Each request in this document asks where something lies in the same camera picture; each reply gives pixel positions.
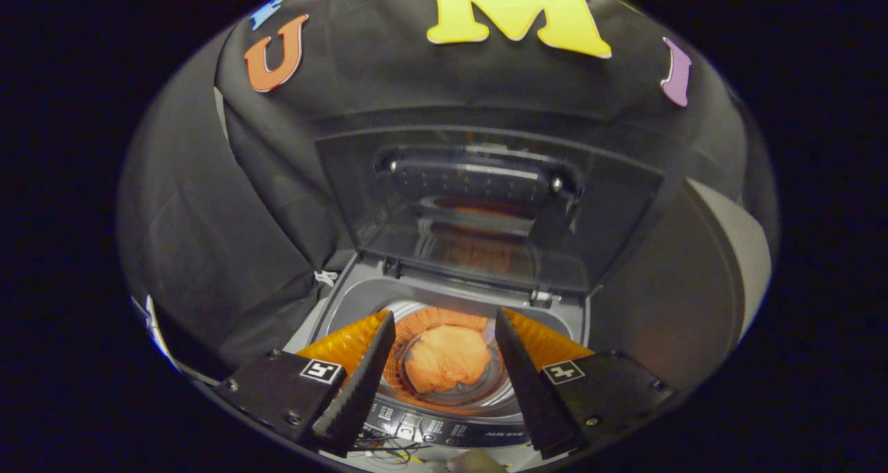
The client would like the beige cabinet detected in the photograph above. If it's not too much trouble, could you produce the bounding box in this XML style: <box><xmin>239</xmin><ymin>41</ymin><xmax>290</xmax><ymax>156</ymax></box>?
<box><xmin>588</xmin><ymin>178</ymin><xmax>772</xmax><ymax>390</ymax></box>

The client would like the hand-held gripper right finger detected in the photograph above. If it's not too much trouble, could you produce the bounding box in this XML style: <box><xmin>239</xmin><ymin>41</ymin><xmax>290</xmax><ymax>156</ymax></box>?
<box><xmin>495</xmin><ymin>308</ymin><xmax>674</xmax><ymax>458</ymax></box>

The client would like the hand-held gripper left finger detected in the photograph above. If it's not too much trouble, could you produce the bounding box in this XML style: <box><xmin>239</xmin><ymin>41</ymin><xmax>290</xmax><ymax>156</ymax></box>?
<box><xmin>214</xmin><ymin>310</ymin><xmax>396</xmax><ymax>458</ymax></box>

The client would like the orange shirt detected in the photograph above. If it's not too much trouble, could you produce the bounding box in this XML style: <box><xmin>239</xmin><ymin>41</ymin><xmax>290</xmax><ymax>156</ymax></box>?
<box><xmin>404</xmin><ymin>325</ymin><xmax>492</xmax><ymax>394</ymax></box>

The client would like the black backdrop cloth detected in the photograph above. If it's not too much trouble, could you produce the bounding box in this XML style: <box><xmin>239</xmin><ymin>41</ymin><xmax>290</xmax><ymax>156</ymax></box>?
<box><xmin>117</xmin><ymin>0</ymin><xmax>778</xmax><ymax>377</ymax></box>

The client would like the black cable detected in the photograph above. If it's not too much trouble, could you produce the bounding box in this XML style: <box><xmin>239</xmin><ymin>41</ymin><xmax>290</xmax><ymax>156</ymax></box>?
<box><xmin>352</xmin><ymin>430</ymin><xmax>425</xmax><ymax>468</ymax></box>

